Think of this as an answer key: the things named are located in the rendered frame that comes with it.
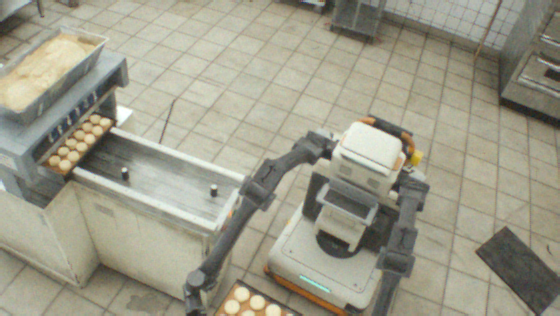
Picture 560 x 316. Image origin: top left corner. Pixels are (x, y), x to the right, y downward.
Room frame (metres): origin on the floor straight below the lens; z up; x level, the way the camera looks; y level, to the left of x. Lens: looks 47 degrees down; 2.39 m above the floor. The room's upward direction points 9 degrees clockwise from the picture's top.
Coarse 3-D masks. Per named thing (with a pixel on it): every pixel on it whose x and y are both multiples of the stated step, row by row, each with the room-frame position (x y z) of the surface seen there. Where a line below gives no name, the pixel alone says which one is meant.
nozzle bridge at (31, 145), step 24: (96, 72) 1.50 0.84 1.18; (120, 72) 1.61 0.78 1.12; (72, 96) 1.32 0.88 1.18; (96, 96) 1.49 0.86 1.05; (0, 120) 1.11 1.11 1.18; (48, 120) 1.16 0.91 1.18; (72, 120) 1.31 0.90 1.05; (0, 144) 0.99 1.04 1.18; (24, 144) 1.01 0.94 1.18; (48, 144) 1.15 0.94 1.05; (0, 168) 1.00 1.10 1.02; (24, 168) 0.96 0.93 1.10; (24, 192) 0.99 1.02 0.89
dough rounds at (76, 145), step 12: (84, 120) 1.46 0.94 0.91; (96, 120) 1.46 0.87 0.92; (108, 120) 1.47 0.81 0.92; (84, 132) 1.37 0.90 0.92; (96, 132) 1.38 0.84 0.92; (72, 144) 1.28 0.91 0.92; (84, 144) 1.29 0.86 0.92; (60, 156) 1.21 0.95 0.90; (72, 156) 1.21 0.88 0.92; (60, 168) 1.14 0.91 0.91
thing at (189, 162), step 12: (108, 132) 1.43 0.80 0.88; (120, 132) 1.43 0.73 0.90; (132, 144) 1.40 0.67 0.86; (144, 144) 1.38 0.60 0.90; (156, 144) 1.39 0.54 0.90; (156, 156) 1.36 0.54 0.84; (168, 156) 1.35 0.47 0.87; (180, 156) 1.34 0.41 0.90; (192, 156) 1.35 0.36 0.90; (192, 168) 1.32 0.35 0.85; (204, 168) 1.31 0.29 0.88; (216, 168) 1.30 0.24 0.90; (228, 180) 1.28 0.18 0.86; (240, 180) 1.26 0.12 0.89
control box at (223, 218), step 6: (234, 192) 1.23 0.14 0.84; (234, 198) 1.20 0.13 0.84; (228, 204) 1.16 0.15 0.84; (234, 204) 1.18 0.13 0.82; (222, 210) 1.12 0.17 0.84; (228, 210) 1.13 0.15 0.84; (222, 216) 1.09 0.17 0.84; (228, 216) 1.11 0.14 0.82; (216, 222) 1.06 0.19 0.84; (222, 222) 1.06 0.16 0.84; (228, 222) 1.12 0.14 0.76; (216, 234) 1.02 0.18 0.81; (222, 234) 1.06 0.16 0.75; (216, 240) 1.02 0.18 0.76
